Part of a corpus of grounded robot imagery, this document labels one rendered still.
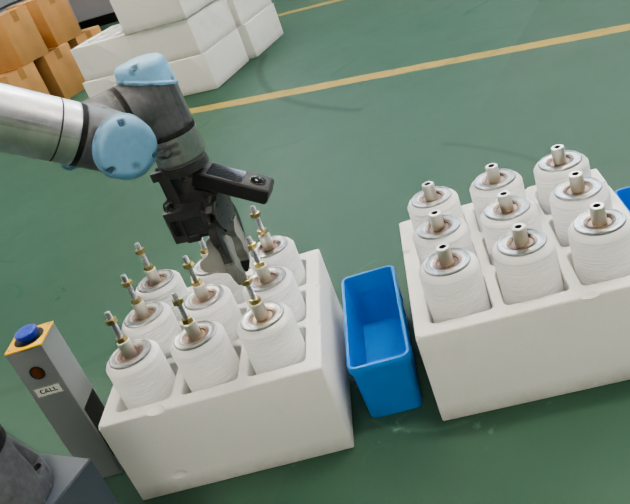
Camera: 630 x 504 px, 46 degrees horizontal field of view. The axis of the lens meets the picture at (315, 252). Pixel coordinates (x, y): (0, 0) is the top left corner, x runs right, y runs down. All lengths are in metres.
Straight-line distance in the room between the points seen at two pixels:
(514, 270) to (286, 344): 0.37
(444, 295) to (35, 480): 0.63
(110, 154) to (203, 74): 2.93
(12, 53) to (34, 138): 4.01
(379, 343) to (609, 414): 0.47
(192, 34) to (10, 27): 1.46
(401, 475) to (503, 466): 0.16
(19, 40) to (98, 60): 0.85
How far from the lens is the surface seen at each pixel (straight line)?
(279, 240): 1.42
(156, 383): 1.28
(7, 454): 1.00
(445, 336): 1.17
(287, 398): 1.22
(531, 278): 1.17
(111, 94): 1.04
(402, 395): 1.30
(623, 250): 1.19
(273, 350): 1.20
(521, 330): 1.18
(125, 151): 0.88
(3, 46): 4.91
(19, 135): 0.88
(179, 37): 3.79
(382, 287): 1.50
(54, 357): 1.36
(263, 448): 1.29
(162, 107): 1.04
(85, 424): 1.43
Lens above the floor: 0.87
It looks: 27 degrees down
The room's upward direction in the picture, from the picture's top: 21 degrees counter-clockwise
